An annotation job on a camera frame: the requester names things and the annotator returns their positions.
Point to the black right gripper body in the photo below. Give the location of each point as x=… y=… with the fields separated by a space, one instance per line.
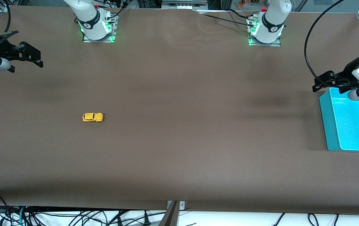
x=4 y=50

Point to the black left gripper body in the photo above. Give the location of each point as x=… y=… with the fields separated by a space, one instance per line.
x=347 y=72

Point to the yellow beetle toy car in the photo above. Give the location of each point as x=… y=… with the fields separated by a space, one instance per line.
x=93 y=117

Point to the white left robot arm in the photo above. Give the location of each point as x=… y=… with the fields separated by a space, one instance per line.
x=272 y=29

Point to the teal plastic bin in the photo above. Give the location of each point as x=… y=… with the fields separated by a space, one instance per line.
x=352 y=131

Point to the brown table mat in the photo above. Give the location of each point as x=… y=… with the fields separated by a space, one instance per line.
x=179 y=94

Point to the white power strip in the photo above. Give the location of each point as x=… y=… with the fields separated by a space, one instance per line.
x=184 y=4

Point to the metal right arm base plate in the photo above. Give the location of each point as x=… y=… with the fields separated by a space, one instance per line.
x=99 y=40

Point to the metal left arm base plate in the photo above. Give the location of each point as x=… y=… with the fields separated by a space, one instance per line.
x=264 y=45

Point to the small metal table bracket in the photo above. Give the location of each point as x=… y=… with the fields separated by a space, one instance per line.
x=182 y=205

